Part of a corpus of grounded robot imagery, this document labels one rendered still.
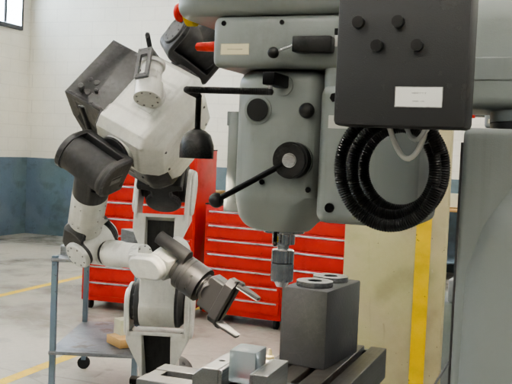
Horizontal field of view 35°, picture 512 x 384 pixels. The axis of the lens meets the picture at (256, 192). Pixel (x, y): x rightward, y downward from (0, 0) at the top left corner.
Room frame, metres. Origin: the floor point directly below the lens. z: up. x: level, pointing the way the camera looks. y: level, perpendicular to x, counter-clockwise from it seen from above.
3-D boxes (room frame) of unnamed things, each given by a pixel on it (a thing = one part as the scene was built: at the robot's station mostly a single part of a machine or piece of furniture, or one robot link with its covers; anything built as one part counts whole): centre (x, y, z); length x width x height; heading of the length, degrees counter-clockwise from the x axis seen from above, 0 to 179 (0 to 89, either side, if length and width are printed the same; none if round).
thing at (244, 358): (1.50, 0.00, 1.07); 0.06 x 0.05 x 0.06; 160
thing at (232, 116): (1.70, 0.04, 1.44); 0.04 x 0.04 x 0.21; 69
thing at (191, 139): (1.70, 0.13, 1.48); 0.07 x 0.07 x 0.06
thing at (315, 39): (1.51, -0.07, 1.66); 0.12 x 0.04 x 0.04; 69
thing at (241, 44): (1.64, -0.10, 1.68); 0.34 x 0.24 x 0.10; 69
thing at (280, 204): (1.66, -0.06, 1.47); 0.21 x 0.19 x 0.32; 159
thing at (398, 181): (1.59, -0.24, 1.47); 0.24 x 0.19 x 0.26; 159
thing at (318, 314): (2.00, -0.18, 1.06); 0.22 x 0.12 x 0.20; 152
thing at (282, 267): (1.66, -0.06, 1.23); 0.05 x 0.05 x 0.06
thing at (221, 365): (1.52, 0.05, 1.05); 0.12 x 0.06 x 0.04; 160
